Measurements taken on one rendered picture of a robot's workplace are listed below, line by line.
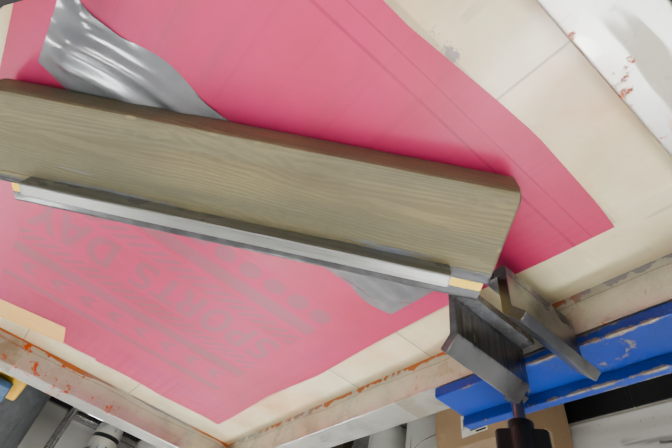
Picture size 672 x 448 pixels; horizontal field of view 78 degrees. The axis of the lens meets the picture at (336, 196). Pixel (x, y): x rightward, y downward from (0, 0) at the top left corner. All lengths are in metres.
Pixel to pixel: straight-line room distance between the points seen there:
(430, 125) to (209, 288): 0.29
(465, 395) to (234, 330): 0.25
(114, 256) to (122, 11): 0.26
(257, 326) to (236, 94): 0.27
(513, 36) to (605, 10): 0.05
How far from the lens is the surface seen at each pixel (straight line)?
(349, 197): 0.28
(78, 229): 0.49
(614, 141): 0.32
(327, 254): 0.29
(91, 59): 0.35
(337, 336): 0.47
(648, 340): 0.39
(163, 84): 0.33
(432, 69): 0.27
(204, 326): 0.52
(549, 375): 0.41
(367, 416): 0.53
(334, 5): 0.27
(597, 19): 0.24
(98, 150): 0.35
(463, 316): 0.35
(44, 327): 0.70
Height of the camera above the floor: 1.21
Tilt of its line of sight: 51 degrees down
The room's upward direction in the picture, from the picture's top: 163 degrees counter-clockwise
